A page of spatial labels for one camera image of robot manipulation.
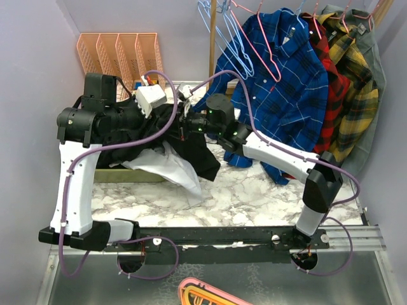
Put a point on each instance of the blue plaid shirt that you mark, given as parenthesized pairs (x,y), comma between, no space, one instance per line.
(287,95)

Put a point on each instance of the grey shirt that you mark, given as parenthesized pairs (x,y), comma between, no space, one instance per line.
(366,41)

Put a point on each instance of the black shirt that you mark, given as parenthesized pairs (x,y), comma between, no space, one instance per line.
(194,149)

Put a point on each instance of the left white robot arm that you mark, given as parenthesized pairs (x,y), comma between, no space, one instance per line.
(95,120)

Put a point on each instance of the yellow plaid shirt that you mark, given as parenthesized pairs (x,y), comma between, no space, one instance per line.
(360,103)

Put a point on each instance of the blue wire hanger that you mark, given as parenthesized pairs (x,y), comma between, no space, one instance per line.
(229,41)
(296,14)

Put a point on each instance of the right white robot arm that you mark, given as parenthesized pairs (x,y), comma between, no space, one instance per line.
(317,172)

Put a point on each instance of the red plaid shirt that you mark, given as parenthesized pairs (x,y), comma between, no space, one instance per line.
(338,84)

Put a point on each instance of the wooden clothes rack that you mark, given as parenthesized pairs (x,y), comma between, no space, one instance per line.
(212,8)

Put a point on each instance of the aluminium frame rail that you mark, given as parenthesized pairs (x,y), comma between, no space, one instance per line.
(353,270)

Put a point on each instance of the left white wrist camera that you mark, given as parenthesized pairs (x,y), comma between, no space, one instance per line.
(150,97)

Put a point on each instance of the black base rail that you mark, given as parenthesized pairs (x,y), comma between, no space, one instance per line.
(220,245)

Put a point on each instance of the pink perforated file organizer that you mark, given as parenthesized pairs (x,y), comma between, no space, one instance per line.
(126,55)

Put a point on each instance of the pink orange object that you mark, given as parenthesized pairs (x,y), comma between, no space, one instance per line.
(194,291)

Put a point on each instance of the green plastic basket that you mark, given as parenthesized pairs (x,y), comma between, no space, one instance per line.
(123,175)

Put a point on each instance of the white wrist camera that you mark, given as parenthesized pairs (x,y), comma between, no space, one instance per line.
(184,94)
(150,97)

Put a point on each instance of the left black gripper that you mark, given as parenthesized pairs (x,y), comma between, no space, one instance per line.
(145,127)

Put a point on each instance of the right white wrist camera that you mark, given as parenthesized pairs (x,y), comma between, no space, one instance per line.
(184,94)

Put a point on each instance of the white shirt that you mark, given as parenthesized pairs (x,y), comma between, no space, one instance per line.
(166,162)

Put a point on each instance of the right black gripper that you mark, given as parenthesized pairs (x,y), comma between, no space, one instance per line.
(183,118)

